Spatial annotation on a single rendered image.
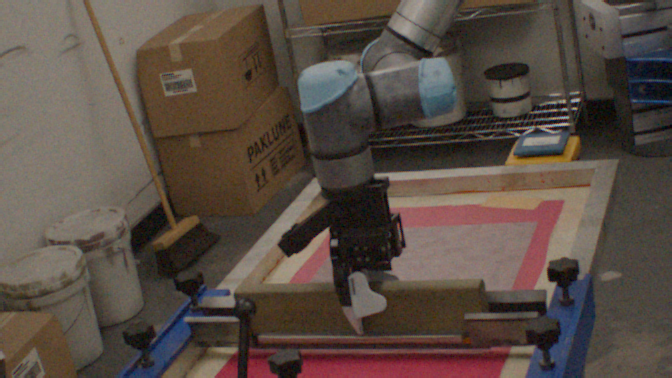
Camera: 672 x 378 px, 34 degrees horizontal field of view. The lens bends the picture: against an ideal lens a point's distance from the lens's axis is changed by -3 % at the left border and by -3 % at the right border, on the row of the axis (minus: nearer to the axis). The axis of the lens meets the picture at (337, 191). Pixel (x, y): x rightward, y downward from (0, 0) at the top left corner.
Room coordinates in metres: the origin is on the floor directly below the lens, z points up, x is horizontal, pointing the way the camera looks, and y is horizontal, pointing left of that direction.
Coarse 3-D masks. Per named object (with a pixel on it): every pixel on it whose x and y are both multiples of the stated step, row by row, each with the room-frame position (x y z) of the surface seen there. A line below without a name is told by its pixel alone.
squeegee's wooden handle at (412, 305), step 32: (256, 288) 1.43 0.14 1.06; (288, 288) 1.40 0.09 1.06; (320, 288) 1.38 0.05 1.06; (384, 288) 1.34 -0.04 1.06; (416, 288) 1.33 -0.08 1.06; (448, 288) 1.31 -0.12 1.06; (480, 288) 1.29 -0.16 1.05; (256, 320) 1.42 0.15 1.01; (288, 320) 1.40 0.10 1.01; (320, 320) 1.38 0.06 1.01; (384, 320) 1.34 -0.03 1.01; (416, 320) 1.33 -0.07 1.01; (448, 320) 1.31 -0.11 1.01
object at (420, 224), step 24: (408, 216) 1.83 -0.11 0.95; (432, 216) 1.81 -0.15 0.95; (408, 240) 1.73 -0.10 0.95; (432, 240) 1.71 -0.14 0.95; (312, 264) 1.71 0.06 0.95; (408, 264) 1.63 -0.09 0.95; (264, 360) 1.41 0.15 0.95; (312, 360) 1.38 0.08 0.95; (336, 360) 1.37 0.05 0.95; (360, 360) 1.35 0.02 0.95
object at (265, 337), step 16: (272, 336) 1.40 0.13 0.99; (288, 336) 1.39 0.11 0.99; (304, 336) 1.38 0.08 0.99; (320, 336) 1.37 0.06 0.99; (336, 336) 1.36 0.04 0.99; (352, 336) 1.35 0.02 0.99; (368, 336) 1.34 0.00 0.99; (384, 336) 1.33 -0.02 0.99; (400, 336) 1.32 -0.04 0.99; (416, 336) 1.31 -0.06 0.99; (432, 336) 1.31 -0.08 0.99; (448, 336) 1.30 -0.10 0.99
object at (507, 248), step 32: (448, 224) 1.76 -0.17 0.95; (480, 224) 1.73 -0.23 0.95; (512, 224) 1.70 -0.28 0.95; (544, 224) 1.67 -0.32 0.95; (448, 256) 1.63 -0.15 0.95; (480, 256) 1.60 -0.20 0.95; (512, 256) 1.58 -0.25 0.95; (544, 256) 1.55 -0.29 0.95; (512, 288) 1.47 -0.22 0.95; (384, 352) 1.36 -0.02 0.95; (416, 352) 1.34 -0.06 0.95; (448, 352) 1.32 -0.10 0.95; (480, 352) 1.31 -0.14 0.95
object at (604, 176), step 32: (608, 160) 1.81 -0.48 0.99; (320, 192) 1.96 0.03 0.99; (416, 192) 1.92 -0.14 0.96; (448, 192) 1.89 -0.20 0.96; (480, 192) 1.87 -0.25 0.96; (608, 192) 1.67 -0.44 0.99; (288, 224) 1.82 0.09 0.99; (608, 224) 1.61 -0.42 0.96; (256, 256) 1.71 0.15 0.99; (576, 256) 1.46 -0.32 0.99; (224, 288) 1.61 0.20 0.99; (192, 352) 1.44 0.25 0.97
